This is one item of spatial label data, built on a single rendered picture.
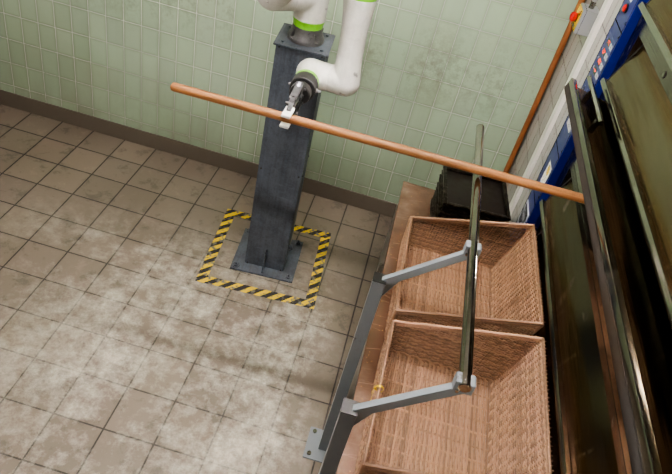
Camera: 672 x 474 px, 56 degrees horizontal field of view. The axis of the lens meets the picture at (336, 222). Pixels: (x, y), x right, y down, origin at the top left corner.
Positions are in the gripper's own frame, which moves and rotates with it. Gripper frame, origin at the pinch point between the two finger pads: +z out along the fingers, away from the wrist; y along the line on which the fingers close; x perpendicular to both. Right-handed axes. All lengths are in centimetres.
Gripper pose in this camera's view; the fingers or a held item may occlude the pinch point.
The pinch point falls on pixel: (287, 117)
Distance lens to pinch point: 209.5
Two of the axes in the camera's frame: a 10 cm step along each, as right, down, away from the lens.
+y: -1.9, 7.6, 6.2
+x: -9.6, -2.7, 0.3
